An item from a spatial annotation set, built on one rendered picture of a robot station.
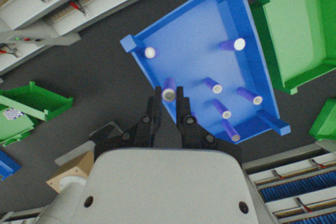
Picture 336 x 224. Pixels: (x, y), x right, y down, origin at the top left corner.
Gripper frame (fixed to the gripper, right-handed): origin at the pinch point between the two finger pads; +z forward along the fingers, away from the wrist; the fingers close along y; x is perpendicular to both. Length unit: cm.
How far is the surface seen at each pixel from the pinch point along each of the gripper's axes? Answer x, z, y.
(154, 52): 1.4, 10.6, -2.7
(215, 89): -4.1, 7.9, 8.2
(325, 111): -53, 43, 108
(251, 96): -6.0, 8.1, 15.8
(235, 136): -13.3, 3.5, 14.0
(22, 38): -5, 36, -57
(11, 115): -55, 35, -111
